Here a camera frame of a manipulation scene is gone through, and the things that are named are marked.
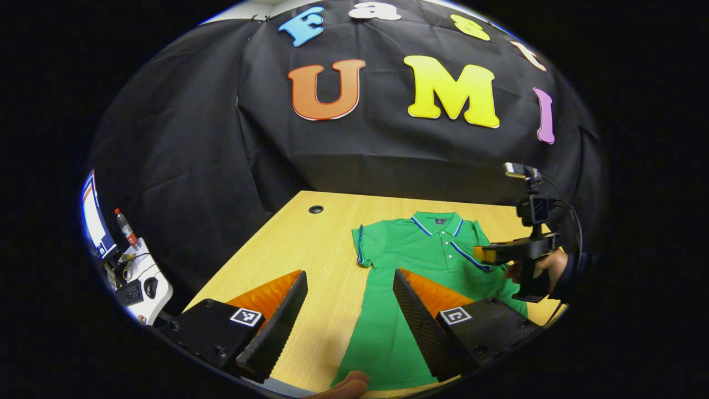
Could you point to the red-capped plastic bottle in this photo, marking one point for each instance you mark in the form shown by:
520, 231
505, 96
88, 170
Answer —
126, 228

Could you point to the black computer mouse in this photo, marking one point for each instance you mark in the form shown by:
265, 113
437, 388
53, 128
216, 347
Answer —
150, 287

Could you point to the black keyboard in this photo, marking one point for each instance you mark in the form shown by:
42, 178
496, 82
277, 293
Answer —
129, 292

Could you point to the black cloth clip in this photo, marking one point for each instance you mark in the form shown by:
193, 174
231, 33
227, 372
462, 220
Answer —
260, 18

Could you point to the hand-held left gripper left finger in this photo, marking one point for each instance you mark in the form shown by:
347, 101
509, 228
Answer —
277, 332

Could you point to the black backdrop cloth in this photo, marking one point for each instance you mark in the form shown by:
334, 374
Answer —
221, 138

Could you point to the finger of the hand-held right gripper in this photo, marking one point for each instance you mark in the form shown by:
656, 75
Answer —
507, 252

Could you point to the computer monitor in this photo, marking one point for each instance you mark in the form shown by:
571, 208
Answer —
97, 221

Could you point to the green T-shirt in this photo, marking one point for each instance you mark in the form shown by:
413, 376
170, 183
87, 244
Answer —
382, 321

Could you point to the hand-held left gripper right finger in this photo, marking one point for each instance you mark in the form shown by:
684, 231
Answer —
421, 332

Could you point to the white desk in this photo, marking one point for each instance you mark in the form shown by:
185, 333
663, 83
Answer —
162, 293

